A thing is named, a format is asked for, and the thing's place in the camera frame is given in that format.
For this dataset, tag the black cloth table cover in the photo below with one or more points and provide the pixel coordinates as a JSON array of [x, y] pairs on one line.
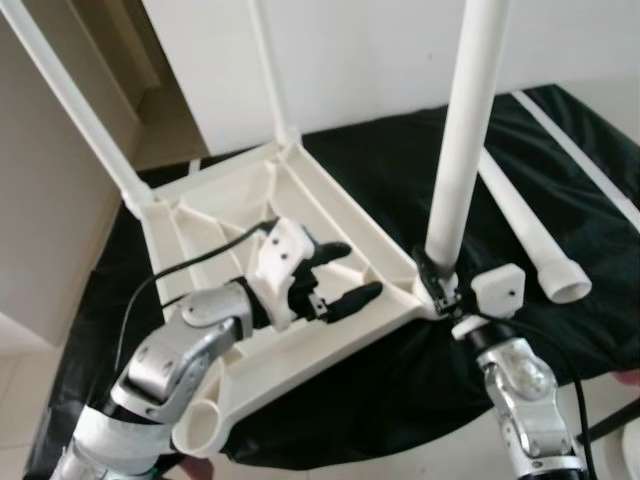
[[480, 370]]

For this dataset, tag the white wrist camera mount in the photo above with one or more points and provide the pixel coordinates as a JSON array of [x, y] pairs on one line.
[[500, 290], [275, 265]]

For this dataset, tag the white plastic table top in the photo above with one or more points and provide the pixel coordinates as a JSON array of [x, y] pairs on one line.
[[250, 340]]

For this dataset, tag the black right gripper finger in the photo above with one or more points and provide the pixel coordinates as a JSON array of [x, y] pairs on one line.
[[428, 270]]

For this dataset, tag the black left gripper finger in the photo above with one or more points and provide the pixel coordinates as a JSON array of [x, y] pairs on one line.
[[332, 252], [355, 300]]

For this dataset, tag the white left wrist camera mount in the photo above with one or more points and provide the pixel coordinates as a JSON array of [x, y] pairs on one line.
[[275, 265]]

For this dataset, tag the beige door frame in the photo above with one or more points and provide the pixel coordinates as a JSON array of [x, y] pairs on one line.
[[130, 50]]

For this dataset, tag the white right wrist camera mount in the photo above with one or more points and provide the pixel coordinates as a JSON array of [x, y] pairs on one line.
[[500, 290]]

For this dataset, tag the black metal rod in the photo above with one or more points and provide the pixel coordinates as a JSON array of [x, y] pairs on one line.
[[610, 425]]

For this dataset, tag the pink object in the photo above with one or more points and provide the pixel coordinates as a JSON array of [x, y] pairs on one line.
[[628, 380]]

